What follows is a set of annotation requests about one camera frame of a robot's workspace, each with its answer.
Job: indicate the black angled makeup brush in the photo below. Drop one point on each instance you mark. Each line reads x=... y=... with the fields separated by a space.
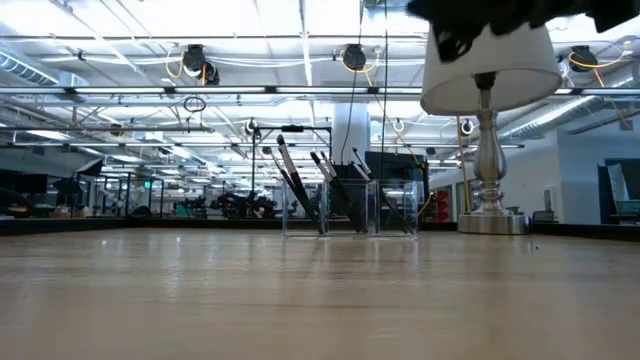
x=281 y=171

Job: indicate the black tall cabinet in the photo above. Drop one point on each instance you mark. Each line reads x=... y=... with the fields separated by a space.
x=395 y=167

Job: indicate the clear acrylic organizer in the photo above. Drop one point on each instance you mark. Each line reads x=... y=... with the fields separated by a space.
x=400 y=210

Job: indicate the black aluminium table frame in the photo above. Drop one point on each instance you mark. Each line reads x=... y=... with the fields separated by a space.
x=150 y=225

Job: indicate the white shade table lamp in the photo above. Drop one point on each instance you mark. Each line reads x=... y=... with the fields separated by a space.
x=492 y=70

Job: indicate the red storage bin stack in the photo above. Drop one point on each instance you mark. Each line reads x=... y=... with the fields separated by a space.
x=442 y=205

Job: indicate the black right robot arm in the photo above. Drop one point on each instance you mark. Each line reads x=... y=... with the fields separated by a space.
x=575 y=10

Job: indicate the black background robot arm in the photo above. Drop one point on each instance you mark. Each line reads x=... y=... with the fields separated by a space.
x=235 y=205

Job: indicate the black spoolie brush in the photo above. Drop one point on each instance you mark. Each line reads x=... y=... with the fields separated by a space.
x=329 y=165

